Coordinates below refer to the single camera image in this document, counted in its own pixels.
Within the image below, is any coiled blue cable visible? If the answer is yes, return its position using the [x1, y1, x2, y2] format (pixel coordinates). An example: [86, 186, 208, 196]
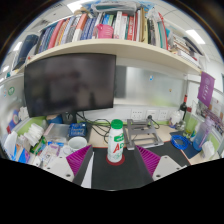
[170, 134, 192, 151]

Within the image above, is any translucent purple water bottle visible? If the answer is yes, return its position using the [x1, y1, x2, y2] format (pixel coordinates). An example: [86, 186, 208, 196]
[192, 115, 215, 152]

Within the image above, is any white wall socket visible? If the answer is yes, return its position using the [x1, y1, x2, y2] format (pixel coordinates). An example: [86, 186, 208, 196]
[145, 109, 158, 121]
[130, 109, 145, 121]
[158, 109, 170, 121]

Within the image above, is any flat round red coaster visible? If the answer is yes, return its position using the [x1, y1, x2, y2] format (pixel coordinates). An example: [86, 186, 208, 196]
[105, 153, 127, 167]

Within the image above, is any grey metal laptop stand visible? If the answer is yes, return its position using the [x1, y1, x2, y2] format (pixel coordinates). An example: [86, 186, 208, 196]
[123, 118, 165, 151]

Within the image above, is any clear plastic box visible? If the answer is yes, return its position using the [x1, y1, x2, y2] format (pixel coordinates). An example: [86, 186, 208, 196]
[43, 122, 71, 141]

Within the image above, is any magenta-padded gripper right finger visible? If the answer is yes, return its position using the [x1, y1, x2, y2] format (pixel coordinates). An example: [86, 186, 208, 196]
[132, 145, 183, 189]

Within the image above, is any purple hanging banner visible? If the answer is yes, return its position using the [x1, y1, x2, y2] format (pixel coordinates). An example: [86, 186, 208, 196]
[197, 71, 216, 109]

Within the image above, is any white drink bottle green cap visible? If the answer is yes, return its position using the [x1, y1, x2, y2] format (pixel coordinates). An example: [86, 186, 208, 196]
[106, 119, 126, 164]

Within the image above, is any white jar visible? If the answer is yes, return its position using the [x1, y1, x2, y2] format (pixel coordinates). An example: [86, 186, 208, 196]
[169, 109, 183, 129]

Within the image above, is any black white diamond pattern mug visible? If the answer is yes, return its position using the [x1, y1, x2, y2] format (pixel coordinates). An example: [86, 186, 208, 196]
[63, 136, 89, 156]

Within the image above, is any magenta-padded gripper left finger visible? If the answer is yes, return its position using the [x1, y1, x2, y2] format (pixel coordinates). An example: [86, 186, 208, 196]
[43, 144, 96, 188]

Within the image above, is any black computer monitor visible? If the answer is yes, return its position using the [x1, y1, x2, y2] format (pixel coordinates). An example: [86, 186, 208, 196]
[23, 53, 118, 125]

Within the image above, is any white tissue pack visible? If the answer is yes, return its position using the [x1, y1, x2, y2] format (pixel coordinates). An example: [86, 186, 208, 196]
[200, 140, 216, 160]

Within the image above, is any blue round tin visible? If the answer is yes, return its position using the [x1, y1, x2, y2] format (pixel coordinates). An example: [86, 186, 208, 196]
[46, 114, 65, 125]

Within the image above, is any black desk mat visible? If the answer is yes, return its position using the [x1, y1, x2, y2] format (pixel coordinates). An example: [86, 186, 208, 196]
[89, 146, 193, 192]

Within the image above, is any blue circuit board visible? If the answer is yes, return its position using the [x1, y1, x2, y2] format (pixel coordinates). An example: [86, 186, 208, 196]
[68, 122, 89, 139]

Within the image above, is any dark wine bottle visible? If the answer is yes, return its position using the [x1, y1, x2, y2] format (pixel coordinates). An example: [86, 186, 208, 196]
[179, 94, 189, 121]

